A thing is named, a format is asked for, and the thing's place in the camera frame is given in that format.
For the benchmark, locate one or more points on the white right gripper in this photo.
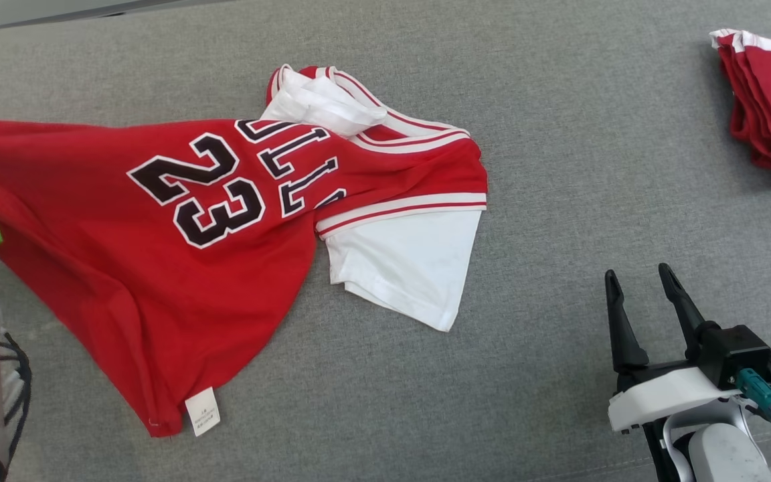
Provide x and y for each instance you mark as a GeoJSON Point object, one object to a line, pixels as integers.
{"type": "Point", "coordinates": [660, 398]}

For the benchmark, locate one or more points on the red number 23 jersey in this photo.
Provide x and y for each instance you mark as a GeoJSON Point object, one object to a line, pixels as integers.
{"type": "Point", "coordinates": [158, 288]}

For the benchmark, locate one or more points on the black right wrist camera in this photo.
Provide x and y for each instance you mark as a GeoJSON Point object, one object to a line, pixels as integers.
{"type": "Point", "coordinates": [733, 355]}

